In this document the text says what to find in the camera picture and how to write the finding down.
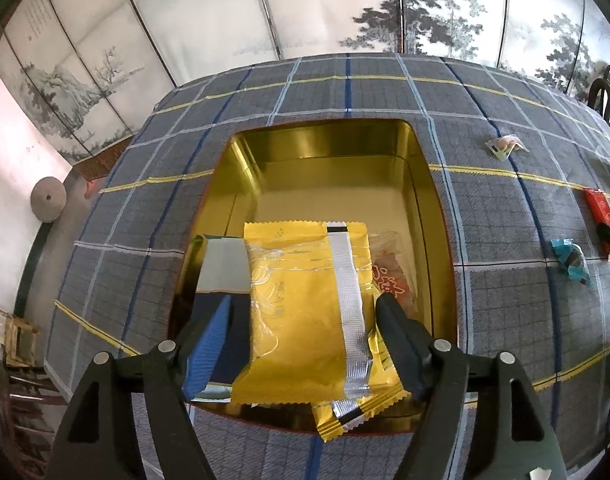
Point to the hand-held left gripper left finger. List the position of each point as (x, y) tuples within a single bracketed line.
[(210, 350)]

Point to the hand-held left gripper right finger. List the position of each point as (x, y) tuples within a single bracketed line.
[(402, 347)]

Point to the red snack packet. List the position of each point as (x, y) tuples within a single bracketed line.
[(602, 207)]

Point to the clear pink orange snack packet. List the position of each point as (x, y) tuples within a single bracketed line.
[(392, 272)]

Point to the dark blue snack packet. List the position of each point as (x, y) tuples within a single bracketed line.
[(222, 265)]

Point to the yellow foil snack packet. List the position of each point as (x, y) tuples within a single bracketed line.
[(295, 320), (335, 417)]

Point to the red tin box gold interior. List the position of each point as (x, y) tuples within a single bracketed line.
[(325, 185)]

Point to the light blue candy wrapper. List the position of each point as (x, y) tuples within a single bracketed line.
[(570, 257)]

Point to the grey plaid tablecloth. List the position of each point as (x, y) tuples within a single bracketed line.
[(505, 310)]

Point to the dark wooden chair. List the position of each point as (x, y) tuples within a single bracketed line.
[(607, 102)]

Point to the small pale snack packet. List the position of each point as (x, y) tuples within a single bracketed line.
[(506, 146)]

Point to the wooden rack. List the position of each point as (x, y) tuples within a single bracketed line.
[(17, 345)]

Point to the round wooden disc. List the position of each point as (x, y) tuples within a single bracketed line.
[(47, 197)]

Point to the painted folding screen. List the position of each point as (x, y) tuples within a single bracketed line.
[(235, 10)]

